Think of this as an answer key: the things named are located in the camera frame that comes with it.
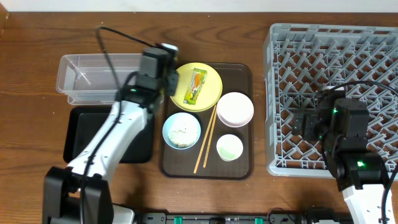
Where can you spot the grey plastic dishwasher rack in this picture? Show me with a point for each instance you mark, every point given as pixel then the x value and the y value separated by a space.
pixel 300 59

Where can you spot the pink white bowl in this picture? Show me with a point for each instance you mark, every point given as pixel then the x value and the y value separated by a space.
pixel 235 109

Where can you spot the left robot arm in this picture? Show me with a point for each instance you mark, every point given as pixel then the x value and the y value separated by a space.
pixel 80 192

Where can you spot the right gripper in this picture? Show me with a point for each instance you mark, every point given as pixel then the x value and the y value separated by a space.
pixel 299 125

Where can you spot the light blue bowl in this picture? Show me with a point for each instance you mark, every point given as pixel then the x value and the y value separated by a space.
pixel 179 117

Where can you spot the black plastic tray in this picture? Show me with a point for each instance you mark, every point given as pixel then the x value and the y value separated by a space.
pixel 85 122

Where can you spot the clear plastic bin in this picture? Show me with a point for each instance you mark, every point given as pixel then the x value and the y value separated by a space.
pixel 86 79

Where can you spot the left wooden chopstick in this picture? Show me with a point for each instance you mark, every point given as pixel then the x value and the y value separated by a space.
pixel 204 140

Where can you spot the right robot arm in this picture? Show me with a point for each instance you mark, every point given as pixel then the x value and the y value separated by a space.
pixel 340 124

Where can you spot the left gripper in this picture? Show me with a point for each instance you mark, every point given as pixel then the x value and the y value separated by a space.
pixel 173 83

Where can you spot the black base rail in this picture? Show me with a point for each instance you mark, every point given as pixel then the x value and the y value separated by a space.
pixel 272 218

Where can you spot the pile of cooked rice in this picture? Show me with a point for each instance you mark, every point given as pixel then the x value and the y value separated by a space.
pixel 183 134

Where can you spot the dark brown serving tray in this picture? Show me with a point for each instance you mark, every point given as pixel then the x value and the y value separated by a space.
pixel 191 162

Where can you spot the yellow plastic plate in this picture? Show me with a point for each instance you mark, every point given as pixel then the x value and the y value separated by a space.
pixel 209 94

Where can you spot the small white green cup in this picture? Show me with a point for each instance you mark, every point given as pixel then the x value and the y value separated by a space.
pixel 229 147

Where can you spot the green snack wrapper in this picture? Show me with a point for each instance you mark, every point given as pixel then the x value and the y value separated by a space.
pixel 195 86

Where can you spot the wooden chopstick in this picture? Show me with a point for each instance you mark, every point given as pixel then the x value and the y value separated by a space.
pixel 210 135
pixel 204 140

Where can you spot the right wooden chopstick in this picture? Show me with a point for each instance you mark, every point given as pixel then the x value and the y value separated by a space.
pixel 210 135

